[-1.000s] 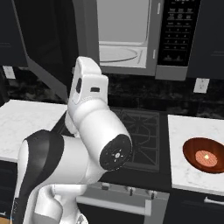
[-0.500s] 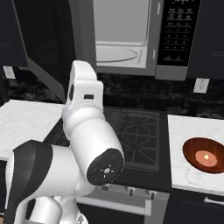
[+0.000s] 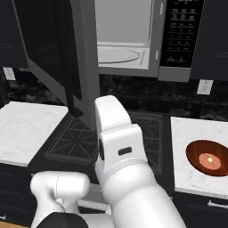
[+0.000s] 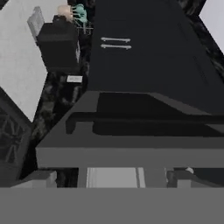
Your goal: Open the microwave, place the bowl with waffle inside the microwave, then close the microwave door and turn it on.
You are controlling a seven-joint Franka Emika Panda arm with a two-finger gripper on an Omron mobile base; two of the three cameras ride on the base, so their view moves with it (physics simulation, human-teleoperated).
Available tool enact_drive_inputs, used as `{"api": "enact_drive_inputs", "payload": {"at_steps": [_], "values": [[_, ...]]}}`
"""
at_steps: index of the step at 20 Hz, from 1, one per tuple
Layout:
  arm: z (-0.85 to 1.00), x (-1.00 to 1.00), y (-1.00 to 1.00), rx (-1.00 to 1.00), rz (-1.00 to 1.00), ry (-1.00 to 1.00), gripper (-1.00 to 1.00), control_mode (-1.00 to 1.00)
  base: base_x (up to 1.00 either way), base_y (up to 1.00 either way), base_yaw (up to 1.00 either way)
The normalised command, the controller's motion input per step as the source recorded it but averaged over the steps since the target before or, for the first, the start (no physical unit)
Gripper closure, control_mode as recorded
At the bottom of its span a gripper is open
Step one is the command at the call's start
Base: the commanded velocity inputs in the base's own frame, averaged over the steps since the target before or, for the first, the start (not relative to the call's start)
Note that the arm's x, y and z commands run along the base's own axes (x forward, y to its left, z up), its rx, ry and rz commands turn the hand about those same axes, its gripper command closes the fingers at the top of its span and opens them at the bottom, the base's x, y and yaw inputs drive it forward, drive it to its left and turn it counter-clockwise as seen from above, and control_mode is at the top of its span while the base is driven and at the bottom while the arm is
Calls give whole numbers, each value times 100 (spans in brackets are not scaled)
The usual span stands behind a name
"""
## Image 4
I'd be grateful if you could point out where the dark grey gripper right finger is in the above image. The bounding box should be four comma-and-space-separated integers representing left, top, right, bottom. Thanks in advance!
165, 169, 223, 189

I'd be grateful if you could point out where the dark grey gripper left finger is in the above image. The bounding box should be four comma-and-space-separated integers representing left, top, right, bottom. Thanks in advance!
10, 170, 58, 189

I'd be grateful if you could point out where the grey microwave oven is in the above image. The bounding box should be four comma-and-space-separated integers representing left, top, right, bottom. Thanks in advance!
34, 90, 224, 170

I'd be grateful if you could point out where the black hob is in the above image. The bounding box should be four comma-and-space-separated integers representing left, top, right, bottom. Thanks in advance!
0, 87, 33, 188

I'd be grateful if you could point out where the small white flat block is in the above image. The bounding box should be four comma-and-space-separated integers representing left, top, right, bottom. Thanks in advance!
66, 74, 84, 84

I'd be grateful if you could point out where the black cupboard run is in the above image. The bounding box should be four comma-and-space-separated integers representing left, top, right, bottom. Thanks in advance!
87, 0, 224, 116

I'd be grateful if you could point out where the black box-shaped appliance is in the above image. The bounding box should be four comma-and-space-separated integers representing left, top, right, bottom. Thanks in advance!
36, 14, 82, 74

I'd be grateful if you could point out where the grey flat board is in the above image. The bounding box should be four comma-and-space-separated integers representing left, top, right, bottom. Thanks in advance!
26, 6, 46, 45

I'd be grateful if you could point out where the beige round jar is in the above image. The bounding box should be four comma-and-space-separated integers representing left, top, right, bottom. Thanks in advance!
56, 3, 74, 23

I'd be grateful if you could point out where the teal round object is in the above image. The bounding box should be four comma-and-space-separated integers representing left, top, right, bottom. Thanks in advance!
71, 3, 88, 25

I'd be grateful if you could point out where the silver cupboard handle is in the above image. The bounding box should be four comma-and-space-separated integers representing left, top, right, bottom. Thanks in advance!
100, 36, 131, 44
100, 43, 133, 51

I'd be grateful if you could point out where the grey wire stand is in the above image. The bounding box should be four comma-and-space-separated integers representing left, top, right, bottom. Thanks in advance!
73, 17, 95, 37

